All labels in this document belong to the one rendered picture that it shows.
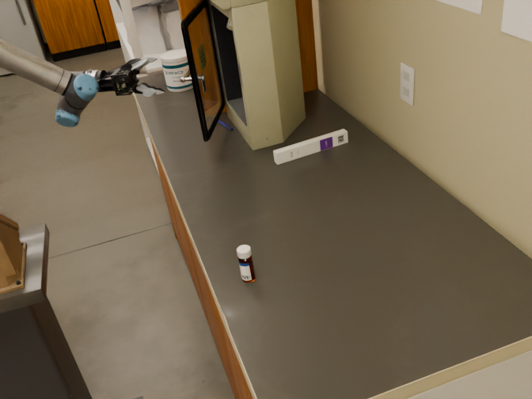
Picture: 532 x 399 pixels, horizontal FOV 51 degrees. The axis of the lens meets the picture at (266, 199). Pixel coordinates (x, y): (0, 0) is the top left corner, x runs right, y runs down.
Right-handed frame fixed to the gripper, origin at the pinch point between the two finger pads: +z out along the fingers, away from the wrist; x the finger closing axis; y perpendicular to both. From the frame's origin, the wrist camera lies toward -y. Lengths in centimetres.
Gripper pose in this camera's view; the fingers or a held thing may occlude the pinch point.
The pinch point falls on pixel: (160, 74)
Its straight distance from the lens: 193.9
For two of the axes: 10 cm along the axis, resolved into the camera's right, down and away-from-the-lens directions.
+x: -1.2, -8.4, -5.4
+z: 9.8, -0.3, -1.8
